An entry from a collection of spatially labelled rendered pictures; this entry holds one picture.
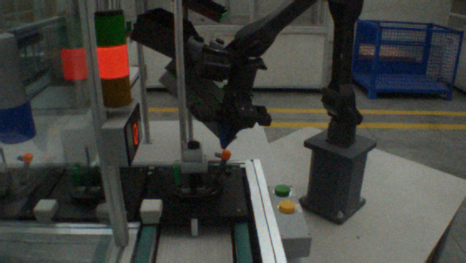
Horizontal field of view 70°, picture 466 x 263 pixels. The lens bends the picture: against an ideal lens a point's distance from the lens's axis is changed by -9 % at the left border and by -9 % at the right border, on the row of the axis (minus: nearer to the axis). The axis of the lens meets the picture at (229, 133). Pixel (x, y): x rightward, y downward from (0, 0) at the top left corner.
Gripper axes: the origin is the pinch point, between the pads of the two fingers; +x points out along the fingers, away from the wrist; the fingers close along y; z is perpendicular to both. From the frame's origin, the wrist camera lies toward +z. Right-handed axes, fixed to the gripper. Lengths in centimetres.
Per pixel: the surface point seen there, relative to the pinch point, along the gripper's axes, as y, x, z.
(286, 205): 12.3, 11.0, 13.6
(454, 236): 193, 70, -14
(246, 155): 29.3, 21.7, -32.1
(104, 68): -30.8, -14.9, 9.8
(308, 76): 282, 44, -308
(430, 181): 74, 8, 11
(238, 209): 2.2, 13.9, 9.8
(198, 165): -4.8, 8.4, -0.8
